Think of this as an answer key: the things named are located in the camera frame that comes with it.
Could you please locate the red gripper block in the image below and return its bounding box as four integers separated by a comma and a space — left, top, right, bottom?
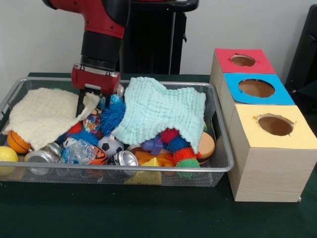
71, 63, 121, 118

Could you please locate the colourful patterned cloth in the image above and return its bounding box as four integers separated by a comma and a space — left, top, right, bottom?
82, 110, 102, 134

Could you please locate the blue spiky rubber ball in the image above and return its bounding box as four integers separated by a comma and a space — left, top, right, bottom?
100, 103, 127, 136

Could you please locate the cream knitted cloth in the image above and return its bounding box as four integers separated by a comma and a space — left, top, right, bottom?
1, 87, 100, 151

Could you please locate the wooden three-hole sorting box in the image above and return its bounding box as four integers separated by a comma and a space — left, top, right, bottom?
209, 48, 317, 203

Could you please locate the globe print ball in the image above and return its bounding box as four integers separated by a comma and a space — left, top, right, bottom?
99, 94, 124, 110

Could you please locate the small soccer ball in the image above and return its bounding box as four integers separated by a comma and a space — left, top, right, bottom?
98, 136, 124, 159

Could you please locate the crumpled clear plastic bottle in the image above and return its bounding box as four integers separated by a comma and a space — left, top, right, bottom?
59, 138, 97, 164

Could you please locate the crushed silver can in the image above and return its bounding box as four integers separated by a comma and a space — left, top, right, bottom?
106, 150, 139, 167

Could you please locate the mint knitted cloth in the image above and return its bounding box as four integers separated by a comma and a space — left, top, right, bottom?
111, 76, 207, 154

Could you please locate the orange basketball toy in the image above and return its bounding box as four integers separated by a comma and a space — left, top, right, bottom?
6, 130, 32, 154

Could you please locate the yellow plastic ball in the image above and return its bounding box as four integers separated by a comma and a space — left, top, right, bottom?
0, 146, 19, 164

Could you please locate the dark green tablecloth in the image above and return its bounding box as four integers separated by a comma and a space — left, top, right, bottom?
0, 71, 317, 238

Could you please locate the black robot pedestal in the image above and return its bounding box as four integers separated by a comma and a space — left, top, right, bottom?
118, 0, 200, 75

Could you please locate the wire mesh bin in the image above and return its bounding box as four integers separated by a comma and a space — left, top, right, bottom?
0, 76, 235, 188

